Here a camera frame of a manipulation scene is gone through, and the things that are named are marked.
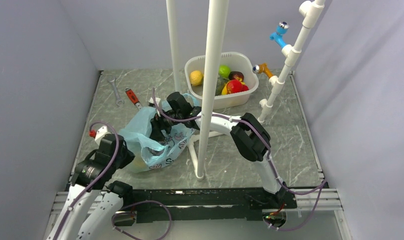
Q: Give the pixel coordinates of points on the dark brown fake fruit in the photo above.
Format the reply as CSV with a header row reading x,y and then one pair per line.
x,y
236,75

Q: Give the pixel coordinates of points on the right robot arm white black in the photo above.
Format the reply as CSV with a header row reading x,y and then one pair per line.
x,y
249,136

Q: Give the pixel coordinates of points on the red fake apple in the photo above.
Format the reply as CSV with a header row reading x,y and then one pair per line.
x,y
244,88

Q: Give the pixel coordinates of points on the light blue plastic bag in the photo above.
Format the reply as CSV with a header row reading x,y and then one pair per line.
x,y
155,141

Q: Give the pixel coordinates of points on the yellow fake lemon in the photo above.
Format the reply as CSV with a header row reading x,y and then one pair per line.
x,y
196,78

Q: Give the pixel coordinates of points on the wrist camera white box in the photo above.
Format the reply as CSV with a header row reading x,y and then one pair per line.
x,y
156,102
97,135

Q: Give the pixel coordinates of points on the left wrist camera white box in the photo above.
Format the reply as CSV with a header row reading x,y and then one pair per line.
x,y
97,135

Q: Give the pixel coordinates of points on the white plastic basket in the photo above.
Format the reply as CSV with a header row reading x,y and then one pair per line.
x,y
236,62

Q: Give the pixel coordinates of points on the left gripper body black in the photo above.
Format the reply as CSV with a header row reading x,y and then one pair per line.
x,y
122,160

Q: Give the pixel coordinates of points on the blue toy faucet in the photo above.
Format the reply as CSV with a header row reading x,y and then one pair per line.
x,y
277,36

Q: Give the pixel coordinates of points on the orange toy faucet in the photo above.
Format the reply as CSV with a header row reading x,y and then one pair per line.
x,y
262,69

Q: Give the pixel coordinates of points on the silver open-end wrench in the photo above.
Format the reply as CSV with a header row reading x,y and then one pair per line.
x,y
118,100

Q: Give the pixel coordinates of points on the green netted fake melon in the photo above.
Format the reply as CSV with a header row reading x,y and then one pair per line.
x,y
220,84

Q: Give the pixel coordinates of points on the white PVC pipe frame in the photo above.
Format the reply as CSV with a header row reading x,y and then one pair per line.
x,y
217,14

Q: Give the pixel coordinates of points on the pink fake peach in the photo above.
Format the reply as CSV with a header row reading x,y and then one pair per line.
x,y
234,86

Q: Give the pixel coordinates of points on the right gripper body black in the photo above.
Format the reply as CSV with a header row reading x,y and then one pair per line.
x,y
158,122

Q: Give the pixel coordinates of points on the red handled adjustable wrench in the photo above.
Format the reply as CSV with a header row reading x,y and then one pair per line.
x,y
133,98

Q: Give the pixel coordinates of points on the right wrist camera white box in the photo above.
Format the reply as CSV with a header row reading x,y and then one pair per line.
x,y
156,102

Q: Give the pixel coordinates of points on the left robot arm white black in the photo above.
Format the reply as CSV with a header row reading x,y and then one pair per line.
x,y
92,199

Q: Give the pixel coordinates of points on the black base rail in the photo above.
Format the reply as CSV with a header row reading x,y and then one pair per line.
x,y
153,205

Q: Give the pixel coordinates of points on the green fake fruit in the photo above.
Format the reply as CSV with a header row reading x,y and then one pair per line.
x,y
224,71

